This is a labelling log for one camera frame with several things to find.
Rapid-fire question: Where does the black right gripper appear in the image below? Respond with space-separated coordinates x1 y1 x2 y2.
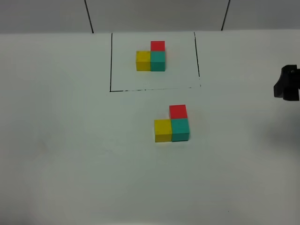
274 65 300 101

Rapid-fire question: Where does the green template block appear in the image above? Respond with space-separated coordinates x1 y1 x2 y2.
150 51 165 72

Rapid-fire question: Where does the red template block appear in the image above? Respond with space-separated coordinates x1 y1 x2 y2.
150 41 165 52

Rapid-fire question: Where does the yellow template block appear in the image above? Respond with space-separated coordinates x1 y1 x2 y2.
135 51 151 71

